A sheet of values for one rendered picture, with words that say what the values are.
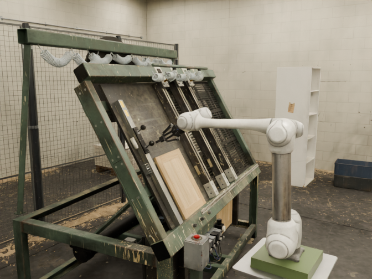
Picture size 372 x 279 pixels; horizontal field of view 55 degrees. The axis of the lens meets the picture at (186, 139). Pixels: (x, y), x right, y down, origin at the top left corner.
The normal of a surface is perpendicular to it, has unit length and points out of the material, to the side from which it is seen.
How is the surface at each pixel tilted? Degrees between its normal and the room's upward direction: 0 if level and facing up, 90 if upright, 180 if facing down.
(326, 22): 90
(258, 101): 90
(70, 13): 90
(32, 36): 90
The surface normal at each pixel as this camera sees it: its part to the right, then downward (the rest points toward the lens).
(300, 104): -0.56, 0.14
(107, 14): 0.83, 0.10
